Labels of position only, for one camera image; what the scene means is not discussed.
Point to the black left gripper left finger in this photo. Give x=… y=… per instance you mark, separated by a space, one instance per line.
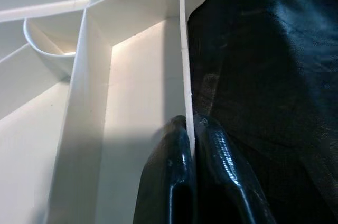
x=169 y=168

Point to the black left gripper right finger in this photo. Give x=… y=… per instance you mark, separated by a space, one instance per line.
x=224 y=181

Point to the white plastic table top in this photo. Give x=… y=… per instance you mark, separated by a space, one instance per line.
x=132 y=76

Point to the black plastic table cover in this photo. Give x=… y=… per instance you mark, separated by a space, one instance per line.
x=264 y=63

